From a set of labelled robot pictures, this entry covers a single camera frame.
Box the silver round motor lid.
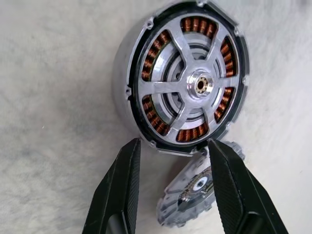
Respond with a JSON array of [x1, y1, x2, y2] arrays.
[[156, 140, 246, 230]]

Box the silver motor housing copper windings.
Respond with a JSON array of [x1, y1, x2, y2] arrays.
[[111, 0, 252, 156]]

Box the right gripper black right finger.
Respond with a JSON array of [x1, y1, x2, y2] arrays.
[[208, 138, 290, 234]]

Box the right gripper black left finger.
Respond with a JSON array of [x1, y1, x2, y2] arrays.
[[81, 137, 141, 234]]

